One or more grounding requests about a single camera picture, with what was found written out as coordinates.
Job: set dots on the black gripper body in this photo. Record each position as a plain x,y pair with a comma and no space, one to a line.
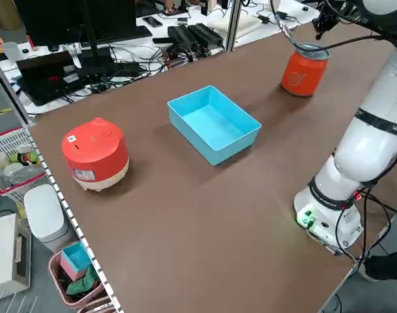
327,19

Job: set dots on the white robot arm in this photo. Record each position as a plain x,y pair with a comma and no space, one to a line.
364,153
384,5

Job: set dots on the orange can-shaped bin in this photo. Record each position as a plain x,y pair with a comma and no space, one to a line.
302,75

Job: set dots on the blue plastic tray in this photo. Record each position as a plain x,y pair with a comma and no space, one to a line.
214,127

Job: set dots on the white lidded waste bin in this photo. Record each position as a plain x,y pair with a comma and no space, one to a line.
45,212

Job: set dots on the pink round bin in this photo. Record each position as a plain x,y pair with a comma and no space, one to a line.
56,277

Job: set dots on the small black charger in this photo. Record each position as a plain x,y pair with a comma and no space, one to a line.
264,19

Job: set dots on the white foam pad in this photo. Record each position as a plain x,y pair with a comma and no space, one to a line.
234,23

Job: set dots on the black power adapter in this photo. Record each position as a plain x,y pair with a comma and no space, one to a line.
182,36
206,34

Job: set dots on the white desk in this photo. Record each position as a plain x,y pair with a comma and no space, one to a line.
191,13

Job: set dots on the black phone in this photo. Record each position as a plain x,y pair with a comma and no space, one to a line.
152,21

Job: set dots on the black monitor stand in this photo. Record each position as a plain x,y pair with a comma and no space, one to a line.
89,39

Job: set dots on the orange and cream rice cooker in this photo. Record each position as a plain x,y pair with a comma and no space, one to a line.
94,146

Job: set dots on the black monitor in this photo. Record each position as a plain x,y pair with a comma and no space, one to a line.
54,19

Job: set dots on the black laptop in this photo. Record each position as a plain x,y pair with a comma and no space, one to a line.
45,81

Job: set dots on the white plastic cup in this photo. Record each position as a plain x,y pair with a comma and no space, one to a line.
11,52

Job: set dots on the pink plastic basket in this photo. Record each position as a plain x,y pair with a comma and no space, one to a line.
9,140

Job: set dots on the small blue and pink box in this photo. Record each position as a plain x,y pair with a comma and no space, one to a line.
76,257

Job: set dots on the green cloth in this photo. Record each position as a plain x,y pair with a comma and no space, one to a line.
82,283

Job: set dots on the aluminium frame post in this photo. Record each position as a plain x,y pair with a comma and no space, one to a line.
234,23

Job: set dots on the aluminium table edge rail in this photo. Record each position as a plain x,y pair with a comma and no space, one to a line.
74,221

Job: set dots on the slanted aluminium frame bar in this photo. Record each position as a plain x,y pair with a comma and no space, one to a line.
9,91

